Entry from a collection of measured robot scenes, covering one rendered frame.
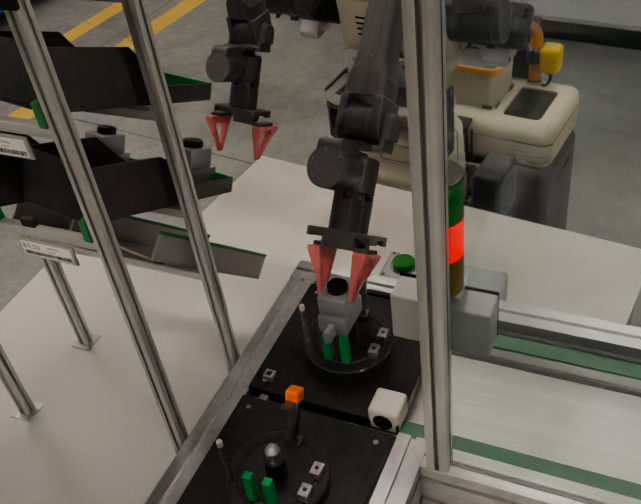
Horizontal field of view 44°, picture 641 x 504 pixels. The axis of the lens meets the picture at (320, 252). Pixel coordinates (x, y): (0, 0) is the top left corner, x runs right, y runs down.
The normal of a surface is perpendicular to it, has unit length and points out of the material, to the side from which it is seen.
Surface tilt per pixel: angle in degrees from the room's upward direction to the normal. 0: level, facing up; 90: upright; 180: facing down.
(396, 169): 8
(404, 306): 90
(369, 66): 45
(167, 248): 90
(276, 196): 0
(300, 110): 0
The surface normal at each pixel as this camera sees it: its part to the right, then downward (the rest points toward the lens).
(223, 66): -0.51, 0.18
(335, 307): -0.40, 0.59
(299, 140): -0.11, -0.76
